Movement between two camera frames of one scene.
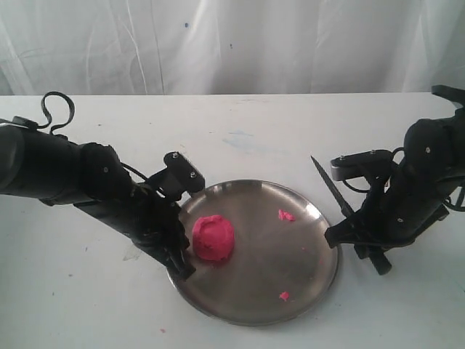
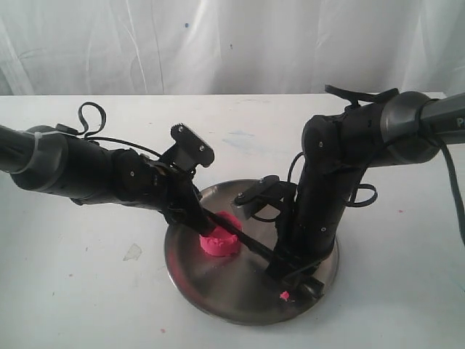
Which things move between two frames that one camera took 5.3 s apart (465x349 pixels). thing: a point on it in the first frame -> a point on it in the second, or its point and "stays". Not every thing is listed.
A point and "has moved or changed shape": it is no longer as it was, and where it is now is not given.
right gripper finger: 375,253 -> 302,280
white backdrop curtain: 198,47 stays
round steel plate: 281,265 stays
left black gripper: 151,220 -> 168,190
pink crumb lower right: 284,295 stays
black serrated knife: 376,259 -> 275,261
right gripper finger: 344,232 -> 282,265
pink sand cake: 213,238 has moved or changed shape
